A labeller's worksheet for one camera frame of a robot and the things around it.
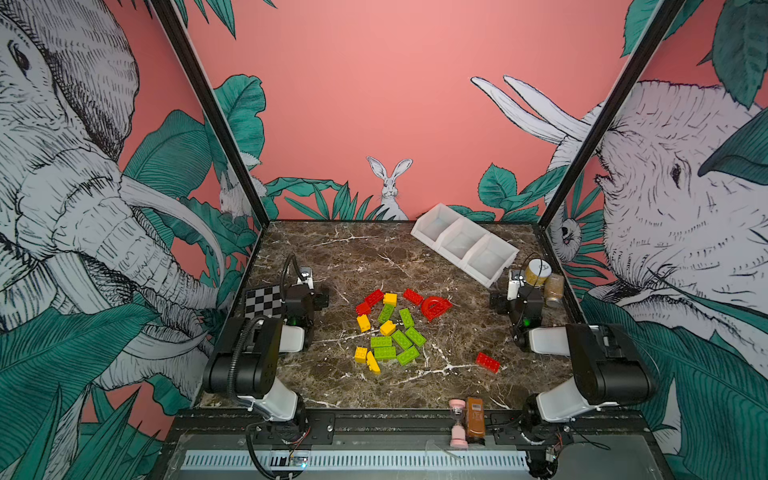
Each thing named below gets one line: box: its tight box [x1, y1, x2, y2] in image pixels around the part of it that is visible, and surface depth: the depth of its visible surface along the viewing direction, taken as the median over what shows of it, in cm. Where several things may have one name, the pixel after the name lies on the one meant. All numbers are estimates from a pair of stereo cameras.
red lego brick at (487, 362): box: [475, 352, 501, 374], surface depth 86 cm
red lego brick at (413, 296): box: [403, 288, 425, 306], surface depth 100 cm
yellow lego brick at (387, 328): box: [380, 320, 397, 336], surface depth 92 cm
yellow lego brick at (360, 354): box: [354, 346, 368, 363], surface depth 85 cm
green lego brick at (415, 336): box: [405, 326, 427, 347], surface depth 92 cm
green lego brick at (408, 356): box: [396, 346, 420, 366], surface depth 88 cm
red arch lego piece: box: [420, 296, 453, 321], surface depth 97 cm
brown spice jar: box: [544, 273, 565, 308], surface depth 99 cm
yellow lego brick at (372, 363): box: [367, 351, 381, 375], surface depth 85 cm
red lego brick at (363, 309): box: [356, 302, 371, 316], surface depth 97 cm
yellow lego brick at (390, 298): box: [383, 292, 398, 307], surface depth 99 cm
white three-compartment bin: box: [411, 203, 520, 288], surface depth 111 cm
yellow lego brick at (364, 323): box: [356, 314, 371, 333], surface depth 92 cm
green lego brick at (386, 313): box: [377, 304, 395, 324], surface depth 96 cm
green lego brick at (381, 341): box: [370, 336, 393, 348], surface depth 90 cm
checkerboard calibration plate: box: [244, 284, 282, 319], surface depth 95 cm
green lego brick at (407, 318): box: [399, 308, 415, 329], surface depth 95 cm
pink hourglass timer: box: [449, 399, 468, 449], surface depth 74 cm
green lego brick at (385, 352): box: [374, 346, 397, 360], surface depth 87 cm
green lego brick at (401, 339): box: [391, 329, 413, 351], surface depth 91 cm
